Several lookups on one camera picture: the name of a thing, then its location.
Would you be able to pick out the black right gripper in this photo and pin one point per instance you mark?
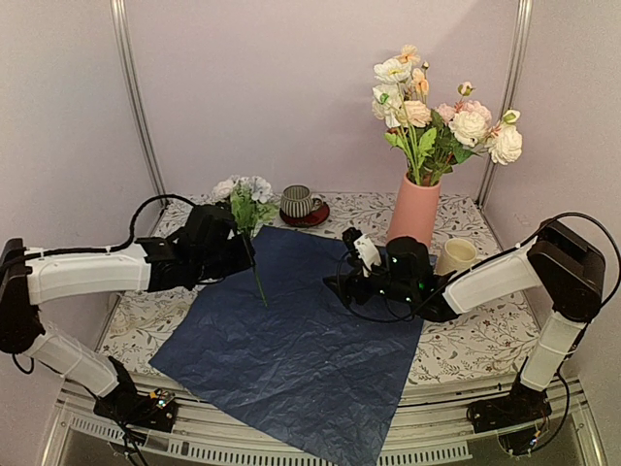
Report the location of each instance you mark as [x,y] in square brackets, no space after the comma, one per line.
[346,282]

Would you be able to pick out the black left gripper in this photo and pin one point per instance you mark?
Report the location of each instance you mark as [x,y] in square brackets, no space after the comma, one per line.
[244,259]

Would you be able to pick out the artificial flower bouquet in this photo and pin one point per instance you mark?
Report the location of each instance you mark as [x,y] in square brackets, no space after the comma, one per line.
[250,199]

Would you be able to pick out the blue wrapping paper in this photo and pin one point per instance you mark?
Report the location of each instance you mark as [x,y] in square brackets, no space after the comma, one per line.
[278,332]

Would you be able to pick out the pink rose stem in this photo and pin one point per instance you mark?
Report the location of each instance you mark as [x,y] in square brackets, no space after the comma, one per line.
[448,114]

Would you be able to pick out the peach rose cluster stem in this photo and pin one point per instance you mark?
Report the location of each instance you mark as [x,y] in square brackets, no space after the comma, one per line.
[417,136]

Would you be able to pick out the white poppy flower stem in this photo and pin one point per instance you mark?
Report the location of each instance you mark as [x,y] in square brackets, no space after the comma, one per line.
[389,92]

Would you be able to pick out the white rose stem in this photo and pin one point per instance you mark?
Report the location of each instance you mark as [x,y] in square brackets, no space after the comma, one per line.
[504,143]

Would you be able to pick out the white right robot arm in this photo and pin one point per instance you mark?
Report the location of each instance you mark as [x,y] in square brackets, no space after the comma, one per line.
[561,275]

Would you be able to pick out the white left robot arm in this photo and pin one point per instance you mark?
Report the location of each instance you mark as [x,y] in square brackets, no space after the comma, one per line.
[31,277]

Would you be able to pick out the pink vase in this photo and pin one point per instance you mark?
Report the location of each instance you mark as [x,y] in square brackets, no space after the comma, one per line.
[415,212]

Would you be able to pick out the floral tablecloth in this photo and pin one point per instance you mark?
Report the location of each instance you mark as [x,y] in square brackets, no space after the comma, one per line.
[493,340]

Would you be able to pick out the dark red saucer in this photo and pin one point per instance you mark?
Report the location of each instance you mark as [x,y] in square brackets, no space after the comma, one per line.
[314,218]

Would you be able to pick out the striped ceramic cup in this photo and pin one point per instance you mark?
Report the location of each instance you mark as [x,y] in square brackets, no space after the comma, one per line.
[297,200]

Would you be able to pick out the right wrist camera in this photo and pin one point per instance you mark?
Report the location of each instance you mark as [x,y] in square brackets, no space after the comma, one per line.
[363,250]

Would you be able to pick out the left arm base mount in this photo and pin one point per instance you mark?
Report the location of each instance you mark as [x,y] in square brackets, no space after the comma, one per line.
[126,405]

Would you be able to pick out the aluminium front rail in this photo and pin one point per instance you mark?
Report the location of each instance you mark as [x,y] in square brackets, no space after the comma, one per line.
[431,426]

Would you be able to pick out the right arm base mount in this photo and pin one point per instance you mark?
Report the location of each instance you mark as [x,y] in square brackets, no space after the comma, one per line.
[495,414]

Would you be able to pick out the left aluminium frame post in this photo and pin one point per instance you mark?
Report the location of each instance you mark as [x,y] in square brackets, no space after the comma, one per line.
[130,75]

